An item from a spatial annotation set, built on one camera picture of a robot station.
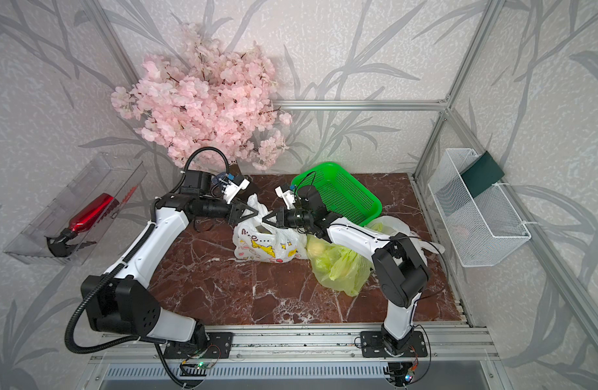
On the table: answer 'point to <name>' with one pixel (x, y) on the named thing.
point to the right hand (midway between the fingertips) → (262, 220)
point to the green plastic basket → (340, 192)
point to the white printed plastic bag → (395, 225)
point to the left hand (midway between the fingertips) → (253, 210)
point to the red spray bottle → (101, 206)
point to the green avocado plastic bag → (339, 269)
